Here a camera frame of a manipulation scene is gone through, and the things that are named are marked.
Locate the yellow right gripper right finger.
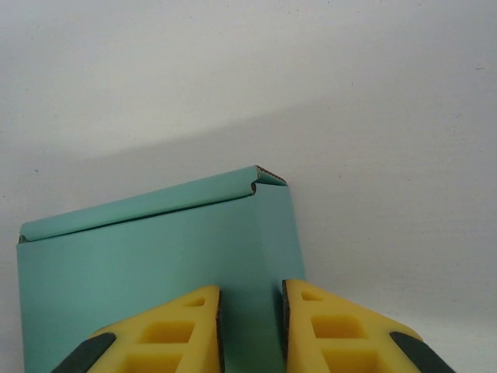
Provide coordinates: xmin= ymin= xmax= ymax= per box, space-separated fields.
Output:
xmin=281 ymin=278 xmax=457 ymax=373

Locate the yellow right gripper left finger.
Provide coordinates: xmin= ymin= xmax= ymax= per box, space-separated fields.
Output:
xmin=50 ymin=284 xmax=226 ymax=373

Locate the teal cardboard box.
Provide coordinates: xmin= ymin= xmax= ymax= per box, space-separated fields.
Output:
xmin=16 ymin=165 xmax=306 ymax=373

